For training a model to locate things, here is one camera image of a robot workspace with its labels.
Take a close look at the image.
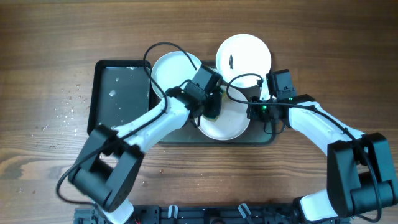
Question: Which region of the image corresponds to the dark brown serving tray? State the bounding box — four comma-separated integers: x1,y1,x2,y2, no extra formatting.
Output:
149,60,277,147

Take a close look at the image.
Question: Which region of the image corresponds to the green yellow sponge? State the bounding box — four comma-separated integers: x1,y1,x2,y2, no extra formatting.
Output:
203,90,223,121

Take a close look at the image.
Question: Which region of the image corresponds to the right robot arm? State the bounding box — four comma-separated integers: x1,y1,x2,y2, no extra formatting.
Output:
247,95,397,223

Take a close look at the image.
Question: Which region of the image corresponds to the light blue plate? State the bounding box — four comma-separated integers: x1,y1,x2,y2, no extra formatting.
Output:
151,51,202,92

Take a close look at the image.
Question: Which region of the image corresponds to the black rectangular sponge tray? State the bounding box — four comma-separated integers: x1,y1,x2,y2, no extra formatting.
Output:
87,60,156,133

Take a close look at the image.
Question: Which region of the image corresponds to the white plate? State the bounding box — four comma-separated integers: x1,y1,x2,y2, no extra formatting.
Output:
216,34,272,88
199,86,250,141

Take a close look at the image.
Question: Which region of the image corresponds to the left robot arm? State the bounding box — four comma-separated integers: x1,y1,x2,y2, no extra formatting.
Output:
65,87,224,223

